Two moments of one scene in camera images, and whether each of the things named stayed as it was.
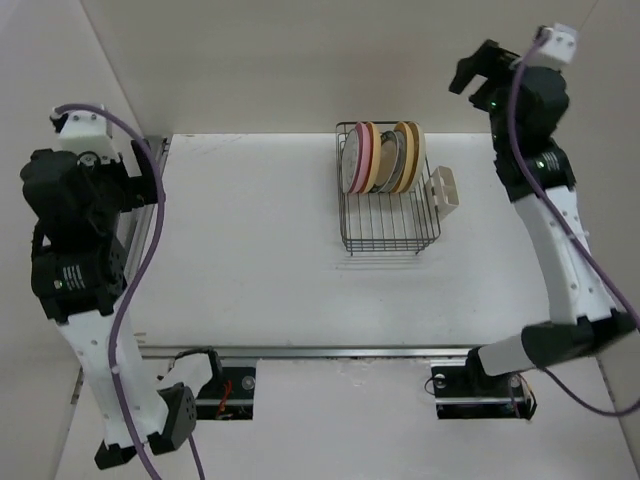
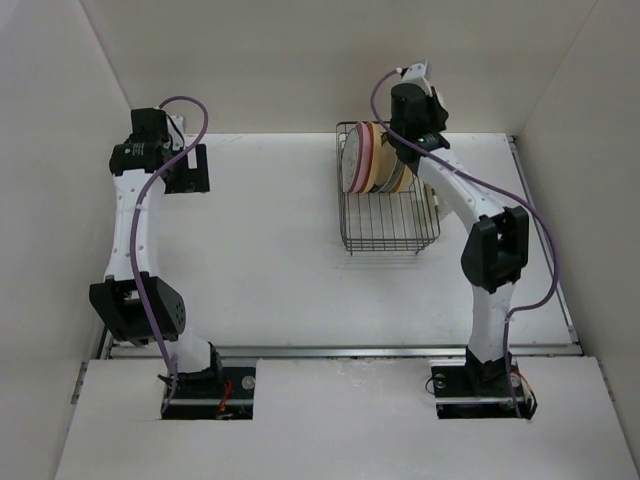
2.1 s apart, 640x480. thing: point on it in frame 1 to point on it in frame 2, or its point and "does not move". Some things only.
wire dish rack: (379, 222) does not move
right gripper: (491, 62) to (440, 114)
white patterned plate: (349, 161) does not move
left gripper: (139, 188) to (192, 180)
